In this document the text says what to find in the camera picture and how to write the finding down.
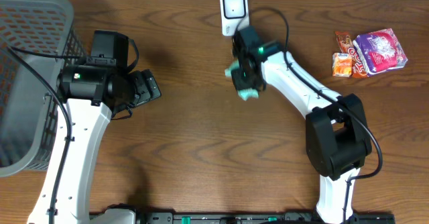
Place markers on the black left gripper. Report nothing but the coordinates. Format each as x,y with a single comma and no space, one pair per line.
147,86

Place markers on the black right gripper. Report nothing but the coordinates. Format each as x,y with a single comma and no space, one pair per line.
239,84

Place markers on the green wipes packet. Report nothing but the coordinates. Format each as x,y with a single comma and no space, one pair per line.
243,94

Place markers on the orange white small packet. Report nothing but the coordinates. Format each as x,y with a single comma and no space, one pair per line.
342,64

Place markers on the brown orange candy bar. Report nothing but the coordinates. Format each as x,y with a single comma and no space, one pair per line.
346,45

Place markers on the red purple snack packet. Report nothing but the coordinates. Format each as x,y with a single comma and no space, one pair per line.
380,52

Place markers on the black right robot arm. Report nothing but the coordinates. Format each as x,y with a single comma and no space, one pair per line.
337,137

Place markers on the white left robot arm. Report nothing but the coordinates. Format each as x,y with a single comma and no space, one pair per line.
93,91

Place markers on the white barcode scanner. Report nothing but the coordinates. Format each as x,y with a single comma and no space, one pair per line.
234,15

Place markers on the dark grey plastic basket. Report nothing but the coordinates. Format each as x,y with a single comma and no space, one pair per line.
41,33

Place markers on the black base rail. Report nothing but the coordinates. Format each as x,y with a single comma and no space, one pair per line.
234,218

